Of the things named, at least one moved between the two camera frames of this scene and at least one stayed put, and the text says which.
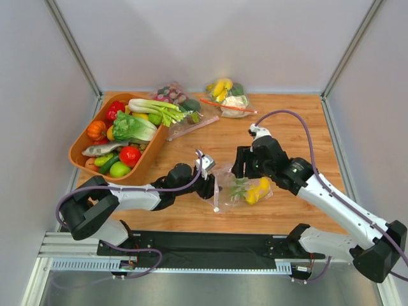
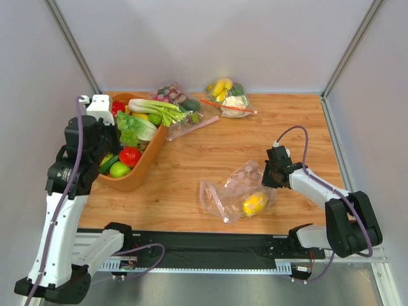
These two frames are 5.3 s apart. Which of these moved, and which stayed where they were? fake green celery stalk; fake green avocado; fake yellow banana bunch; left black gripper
Moved: left black gripper
Stayed: fake green celery stalk; fake yellow banana bunch; fake green avocado
